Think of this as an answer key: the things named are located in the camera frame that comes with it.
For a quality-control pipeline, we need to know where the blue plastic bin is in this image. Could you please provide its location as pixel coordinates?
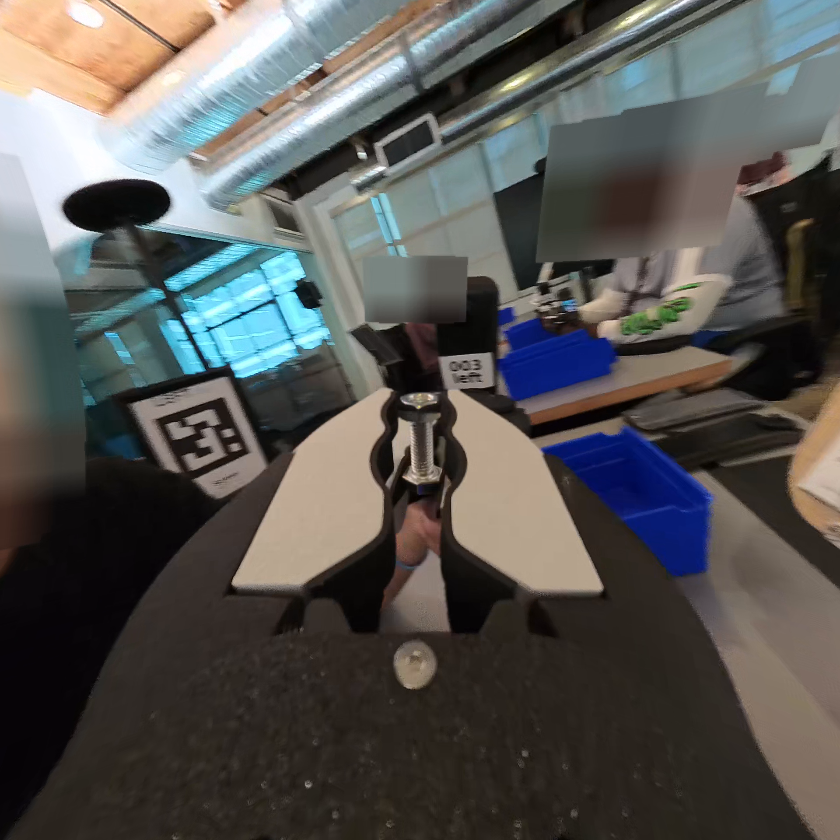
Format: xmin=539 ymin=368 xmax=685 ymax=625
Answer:
xmin=504 ymin=318 xmax=560 ymax=350
xmin=541 ymin=425 xmax=714 ymax=578
xmin=497 ymin=328 xmax=619 ymax=401

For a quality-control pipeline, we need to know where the black floor lamp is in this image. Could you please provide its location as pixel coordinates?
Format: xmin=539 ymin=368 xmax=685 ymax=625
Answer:
xmin=62 ymin=178 xmax=207 ymax=371

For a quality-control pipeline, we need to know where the wooden display board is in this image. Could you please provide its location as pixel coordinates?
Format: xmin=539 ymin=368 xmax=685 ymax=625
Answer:
xmin=787 ymin=387 xmax=840 ymax=549

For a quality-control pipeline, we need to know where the person's left forearm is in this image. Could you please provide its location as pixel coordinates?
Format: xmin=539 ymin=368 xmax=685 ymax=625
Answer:
xmin=384 ymin=568 xmax=422 ymax=608

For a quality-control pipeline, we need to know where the person's left hand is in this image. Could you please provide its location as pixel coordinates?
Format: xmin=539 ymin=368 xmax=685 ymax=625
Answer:
xmin=396 ymin=504 xmax=441 ymax=560

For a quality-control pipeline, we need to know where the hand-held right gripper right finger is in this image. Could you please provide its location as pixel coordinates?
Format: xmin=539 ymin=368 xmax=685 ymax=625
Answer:
xmin=438 ymin=388 xmax=605 ymax=634

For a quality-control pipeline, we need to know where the black white marker board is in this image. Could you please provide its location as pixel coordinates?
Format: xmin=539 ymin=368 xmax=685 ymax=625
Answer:
xmin=115 ymin=367 xmax=270 ymax=501

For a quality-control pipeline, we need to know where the silver hex bolt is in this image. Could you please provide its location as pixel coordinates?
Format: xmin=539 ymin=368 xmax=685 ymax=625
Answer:
xmin=399 ymin=391 xmax=448 ymax=475

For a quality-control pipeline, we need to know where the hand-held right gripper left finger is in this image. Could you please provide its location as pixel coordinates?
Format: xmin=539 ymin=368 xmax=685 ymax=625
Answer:
xmin=231 ymin=387 xmax=400 ymax=634

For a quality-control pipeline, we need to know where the silver ventilation duct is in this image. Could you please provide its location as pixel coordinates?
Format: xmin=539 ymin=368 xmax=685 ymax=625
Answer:
xmin=98 ymin=0 xmax=427 ymax=175
xmin=200 ymin=26 xmax=592 ymax=212

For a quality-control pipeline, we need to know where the white framed ceiling vent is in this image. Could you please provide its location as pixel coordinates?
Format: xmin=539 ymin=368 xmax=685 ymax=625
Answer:
xmin=373 ymin=113 xmax=442 ymax=170

